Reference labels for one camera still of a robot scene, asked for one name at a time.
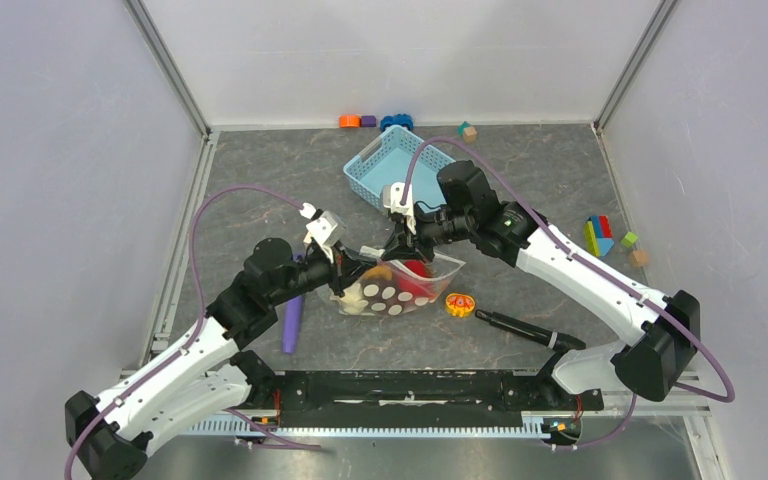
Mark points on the light blue plastic basket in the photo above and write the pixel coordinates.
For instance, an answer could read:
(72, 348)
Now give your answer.
(387, 159)

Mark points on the purple block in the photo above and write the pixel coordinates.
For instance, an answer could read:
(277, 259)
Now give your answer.
(368, 121)

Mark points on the black marker pen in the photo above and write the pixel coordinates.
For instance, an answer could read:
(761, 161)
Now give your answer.
(553, 340)

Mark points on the orange toy croissant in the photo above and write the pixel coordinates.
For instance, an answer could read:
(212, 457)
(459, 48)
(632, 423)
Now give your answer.
(381, 272)

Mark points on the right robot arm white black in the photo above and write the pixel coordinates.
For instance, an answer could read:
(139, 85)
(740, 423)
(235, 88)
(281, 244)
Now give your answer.
(652, 350)

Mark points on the blue toy car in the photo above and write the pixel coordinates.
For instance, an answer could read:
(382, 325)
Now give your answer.
(402, 120)

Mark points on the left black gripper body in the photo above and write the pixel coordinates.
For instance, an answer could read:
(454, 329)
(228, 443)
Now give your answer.
(322, 268)

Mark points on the red toy tomato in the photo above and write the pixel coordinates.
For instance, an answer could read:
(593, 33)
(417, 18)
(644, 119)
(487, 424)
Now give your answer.
(418, 268)

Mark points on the orange cylinder block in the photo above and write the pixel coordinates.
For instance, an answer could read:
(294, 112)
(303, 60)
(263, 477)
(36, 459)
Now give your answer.
(349, 121)

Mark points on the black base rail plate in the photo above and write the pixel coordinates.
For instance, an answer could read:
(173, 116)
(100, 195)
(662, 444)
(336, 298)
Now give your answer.
(412, 398)

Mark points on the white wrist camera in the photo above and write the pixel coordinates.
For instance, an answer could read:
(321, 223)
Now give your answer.
(397, 203)
(324, 229)

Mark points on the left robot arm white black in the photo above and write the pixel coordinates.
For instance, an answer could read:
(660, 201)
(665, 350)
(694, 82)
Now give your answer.
(114, 433)

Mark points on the clear dotted zip top bag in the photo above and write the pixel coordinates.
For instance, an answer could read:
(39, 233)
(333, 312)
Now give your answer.
(406, 292)

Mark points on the multicolour block stack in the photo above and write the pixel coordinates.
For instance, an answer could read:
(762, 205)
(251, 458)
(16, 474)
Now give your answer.
(598, 236)

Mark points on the orange round toy slice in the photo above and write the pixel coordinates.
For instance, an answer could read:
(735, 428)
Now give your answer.
(459, 305)

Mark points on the white toy egg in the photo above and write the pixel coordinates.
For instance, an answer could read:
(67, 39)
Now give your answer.
(352, 302)

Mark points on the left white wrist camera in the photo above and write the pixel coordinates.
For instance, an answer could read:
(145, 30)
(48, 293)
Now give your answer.
(324, 229)

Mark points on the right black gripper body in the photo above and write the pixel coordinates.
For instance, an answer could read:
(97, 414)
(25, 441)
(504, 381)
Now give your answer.
(433, 228)

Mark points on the tan wooden cube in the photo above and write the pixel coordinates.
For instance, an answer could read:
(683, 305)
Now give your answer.
(639, 258)

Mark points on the purple toy microphone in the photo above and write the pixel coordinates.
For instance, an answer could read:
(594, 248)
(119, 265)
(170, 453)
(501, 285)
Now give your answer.
(292, 324)

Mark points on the teal and tan cubes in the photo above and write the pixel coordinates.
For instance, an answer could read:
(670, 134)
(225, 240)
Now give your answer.
(467, 132)

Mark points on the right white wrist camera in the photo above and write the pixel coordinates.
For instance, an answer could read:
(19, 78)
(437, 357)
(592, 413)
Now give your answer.
(397, 203)

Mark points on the green cube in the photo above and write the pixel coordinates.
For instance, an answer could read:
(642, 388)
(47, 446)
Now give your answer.
(629, 240)

